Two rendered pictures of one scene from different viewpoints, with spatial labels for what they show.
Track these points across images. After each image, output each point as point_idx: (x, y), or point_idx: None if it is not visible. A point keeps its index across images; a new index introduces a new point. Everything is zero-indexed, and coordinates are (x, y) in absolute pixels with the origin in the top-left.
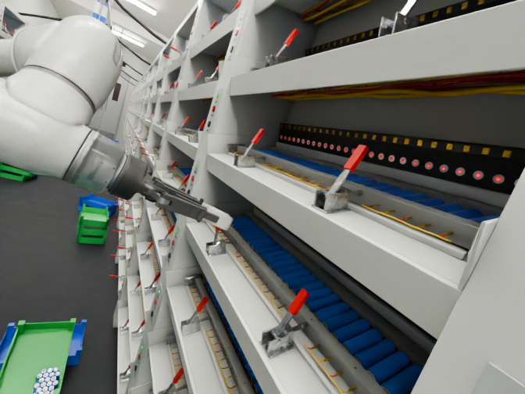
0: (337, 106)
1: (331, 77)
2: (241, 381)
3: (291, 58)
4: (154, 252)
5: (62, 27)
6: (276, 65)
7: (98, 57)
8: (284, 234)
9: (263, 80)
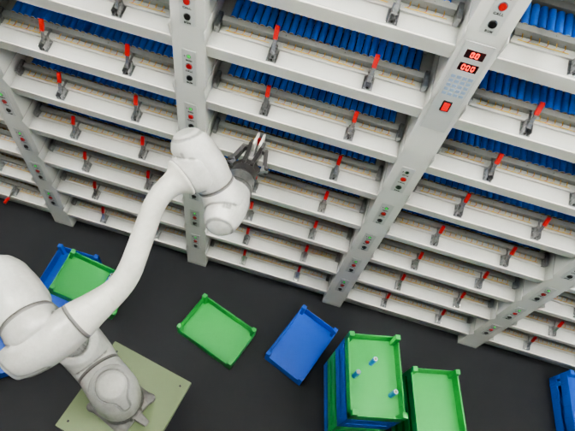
0: None
1: (339, 92)
2: (304, 185)
3: None
4: (80, 154)
5: (206, 162)
6: (287, 70)
7: (222, 154)
8: None
9: (270, 70)
